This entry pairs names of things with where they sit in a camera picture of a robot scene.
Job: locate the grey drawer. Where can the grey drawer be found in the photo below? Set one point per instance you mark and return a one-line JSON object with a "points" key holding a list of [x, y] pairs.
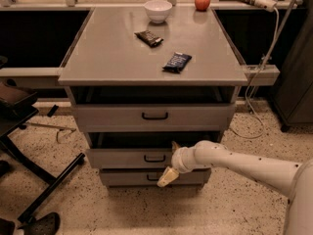
{"points": [[132, 150], [150, 177], [153, 117]]}

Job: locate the dark cabinet at right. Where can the dark cabinet at right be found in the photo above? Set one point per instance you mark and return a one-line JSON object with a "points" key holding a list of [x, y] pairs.
{"points": [[292, 95]]}

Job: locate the grey top drawer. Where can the grey top drawer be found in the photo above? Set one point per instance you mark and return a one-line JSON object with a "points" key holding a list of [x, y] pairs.
{"points": [[153, 117]]}

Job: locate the grey drawer cabinet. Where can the grey drawer cabinet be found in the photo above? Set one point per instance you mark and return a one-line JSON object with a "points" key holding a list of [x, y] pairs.
{"points": [[110, 65]]}

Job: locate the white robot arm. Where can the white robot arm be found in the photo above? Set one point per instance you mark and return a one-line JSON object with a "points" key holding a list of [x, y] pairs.
{"points": [[291, 179]]}

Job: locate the red apple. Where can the red apple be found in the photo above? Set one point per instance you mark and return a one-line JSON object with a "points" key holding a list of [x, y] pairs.
{"points": [[202, 5]]}

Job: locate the dark brown snack packet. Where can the dark brown snack packet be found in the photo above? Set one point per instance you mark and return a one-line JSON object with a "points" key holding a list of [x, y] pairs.
{"points": [[149, 38]]}

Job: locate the blue snack packet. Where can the blue snack packet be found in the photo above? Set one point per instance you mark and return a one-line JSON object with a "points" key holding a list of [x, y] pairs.
{"points": [[177, 62]]}

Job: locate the grey bottom drawer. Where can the grey bottom drawer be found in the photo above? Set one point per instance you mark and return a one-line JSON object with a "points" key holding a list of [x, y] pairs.
{"points": [[150, 177]]}

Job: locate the white bowl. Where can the white bowl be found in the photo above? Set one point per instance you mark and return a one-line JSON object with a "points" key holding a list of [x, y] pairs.
{"points": [[158, 10]]}

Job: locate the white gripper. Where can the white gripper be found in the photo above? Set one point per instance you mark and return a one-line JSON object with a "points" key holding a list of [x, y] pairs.
{"points": [[177, 161]]}

